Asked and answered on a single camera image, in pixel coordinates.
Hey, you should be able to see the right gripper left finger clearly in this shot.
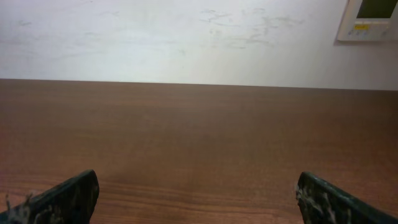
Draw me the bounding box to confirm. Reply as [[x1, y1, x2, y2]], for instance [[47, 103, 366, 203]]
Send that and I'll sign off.
[[1, 169, 100, 224]]

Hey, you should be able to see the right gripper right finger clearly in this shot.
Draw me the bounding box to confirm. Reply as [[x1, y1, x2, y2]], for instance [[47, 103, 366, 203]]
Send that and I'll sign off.
[[295, 172, 397, 224]]

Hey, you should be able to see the white wall control panel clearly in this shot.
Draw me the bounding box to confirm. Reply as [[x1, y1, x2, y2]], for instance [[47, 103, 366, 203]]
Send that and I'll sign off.
[[336, 0, 397, 42]]

